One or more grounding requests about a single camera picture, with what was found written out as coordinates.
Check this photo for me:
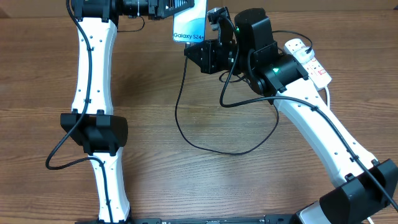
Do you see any blue smartphone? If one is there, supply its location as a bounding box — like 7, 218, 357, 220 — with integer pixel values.
172, 0, 207, 43

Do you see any black usb charging cable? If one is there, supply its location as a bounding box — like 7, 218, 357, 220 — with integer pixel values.
174, 30, 313, 156

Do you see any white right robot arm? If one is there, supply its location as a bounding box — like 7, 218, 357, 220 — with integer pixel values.
184, 7, 397, 223

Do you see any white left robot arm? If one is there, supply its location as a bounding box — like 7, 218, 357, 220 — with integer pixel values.
60, 1, 207, 223

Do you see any white charger plug adapter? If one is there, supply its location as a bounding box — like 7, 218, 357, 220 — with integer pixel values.
293, 47, 315, 65

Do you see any white power strip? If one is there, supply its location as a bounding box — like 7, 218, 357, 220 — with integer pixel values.
284, 39, 332, 90

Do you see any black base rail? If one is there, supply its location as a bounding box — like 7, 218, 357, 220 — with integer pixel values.
74, 213, 299, 224

